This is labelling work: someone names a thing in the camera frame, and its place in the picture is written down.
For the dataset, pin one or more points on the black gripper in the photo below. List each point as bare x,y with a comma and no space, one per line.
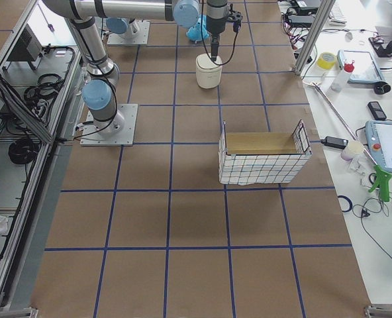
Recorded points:
214,25

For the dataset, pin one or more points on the white trash can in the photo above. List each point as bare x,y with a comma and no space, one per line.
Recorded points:
208,74

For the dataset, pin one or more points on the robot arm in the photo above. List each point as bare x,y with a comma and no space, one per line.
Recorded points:
99,97
80,17

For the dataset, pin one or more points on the blue teddy bear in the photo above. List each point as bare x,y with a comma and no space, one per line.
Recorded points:
198,32

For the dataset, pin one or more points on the yellow tape roll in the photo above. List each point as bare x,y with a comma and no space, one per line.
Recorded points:
326,60

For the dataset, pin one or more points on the red capped plastic bottle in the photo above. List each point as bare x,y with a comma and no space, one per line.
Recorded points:
342,78

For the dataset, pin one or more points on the far teach pendant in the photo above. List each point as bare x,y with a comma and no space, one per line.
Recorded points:
366,69

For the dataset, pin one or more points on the teach pendant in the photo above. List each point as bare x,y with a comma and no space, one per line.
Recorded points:
379,140
366,69

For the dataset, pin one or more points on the black small bowl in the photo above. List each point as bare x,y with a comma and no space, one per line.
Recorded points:
381,88

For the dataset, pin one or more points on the black phone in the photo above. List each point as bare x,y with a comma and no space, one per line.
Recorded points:
376,111

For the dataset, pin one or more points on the paper cup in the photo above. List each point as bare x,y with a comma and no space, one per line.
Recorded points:
353,149

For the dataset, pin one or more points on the near teach pendant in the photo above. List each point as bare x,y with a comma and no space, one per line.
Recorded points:
379,140

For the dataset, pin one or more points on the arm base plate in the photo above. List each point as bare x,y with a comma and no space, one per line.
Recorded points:
119,133
127,32

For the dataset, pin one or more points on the wire basket with cloth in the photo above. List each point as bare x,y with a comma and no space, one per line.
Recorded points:
247,158

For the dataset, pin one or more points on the aluminium frame post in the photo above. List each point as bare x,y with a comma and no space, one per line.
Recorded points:
316,27

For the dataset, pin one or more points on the green handled reacher tool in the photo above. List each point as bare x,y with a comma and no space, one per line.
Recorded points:
382,179

